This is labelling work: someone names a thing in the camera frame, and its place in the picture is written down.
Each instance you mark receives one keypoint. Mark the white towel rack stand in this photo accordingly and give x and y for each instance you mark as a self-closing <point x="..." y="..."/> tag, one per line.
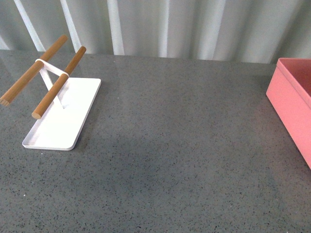
<point x="61" y="114"/>

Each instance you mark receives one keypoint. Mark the white curtain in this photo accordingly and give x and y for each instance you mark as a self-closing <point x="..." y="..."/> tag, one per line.
<point x="258" y="31"/>

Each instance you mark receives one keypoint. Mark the pink storage box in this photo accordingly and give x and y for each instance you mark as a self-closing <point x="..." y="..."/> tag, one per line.
<point x="289" y="92"/>

